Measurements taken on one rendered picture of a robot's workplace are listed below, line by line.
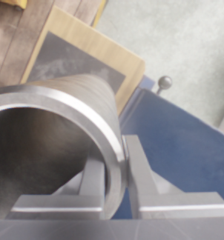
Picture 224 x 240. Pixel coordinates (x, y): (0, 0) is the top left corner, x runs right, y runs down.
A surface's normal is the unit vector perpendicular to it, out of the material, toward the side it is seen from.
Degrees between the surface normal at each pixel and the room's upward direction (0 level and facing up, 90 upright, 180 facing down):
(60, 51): 0
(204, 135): 59
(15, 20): 0
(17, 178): 90
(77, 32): 0
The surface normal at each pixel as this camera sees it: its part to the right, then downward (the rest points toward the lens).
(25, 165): 0.81, -0.57
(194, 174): -0.74, -0.26
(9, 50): 0.01, 0.28
